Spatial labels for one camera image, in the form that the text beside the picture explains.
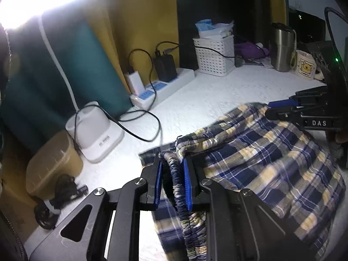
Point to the cream cartoon mug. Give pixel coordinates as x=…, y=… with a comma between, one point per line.
x=306, y=66

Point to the white perforated plastic basket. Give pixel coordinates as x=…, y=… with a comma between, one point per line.
x=214, y=57

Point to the black computer monitor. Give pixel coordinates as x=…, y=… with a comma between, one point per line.
x=307, y=24

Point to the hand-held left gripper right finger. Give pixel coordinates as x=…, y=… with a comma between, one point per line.
x=187, y=185

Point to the dark window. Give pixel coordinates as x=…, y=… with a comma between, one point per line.
x=217, y=0

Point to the white charger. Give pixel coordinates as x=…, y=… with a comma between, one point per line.
x=135, y=83

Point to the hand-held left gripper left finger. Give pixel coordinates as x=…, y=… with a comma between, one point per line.
x=157, y=182

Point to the purple cloth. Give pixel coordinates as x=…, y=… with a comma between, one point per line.
x=250, y=50

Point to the white desk lamp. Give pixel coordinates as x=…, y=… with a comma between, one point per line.
x=95, y=130

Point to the black power adapter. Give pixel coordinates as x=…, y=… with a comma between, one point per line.
x=165, y=68

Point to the blue yellow plaid pants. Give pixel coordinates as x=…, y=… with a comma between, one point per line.
x=258, y=155

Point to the white power strip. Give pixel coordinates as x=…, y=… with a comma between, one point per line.
x=179, y=77

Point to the stainless steel tumbler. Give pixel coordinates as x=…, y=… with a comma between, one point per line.
x=281, y=49

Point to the blue face mask pack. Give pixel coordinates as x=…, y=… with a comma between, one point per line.
x=212, y=28

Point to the yellow curtain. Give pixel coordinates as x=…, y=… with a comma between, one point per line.
x=141, y=13
x=277, y=0

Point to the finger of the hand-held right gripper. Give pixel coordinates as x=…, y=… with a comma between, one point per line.
x=282, y=103
x=282, y=114

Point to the beige lidded container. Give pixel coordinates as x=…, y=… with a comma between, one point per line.
x=51, y=163

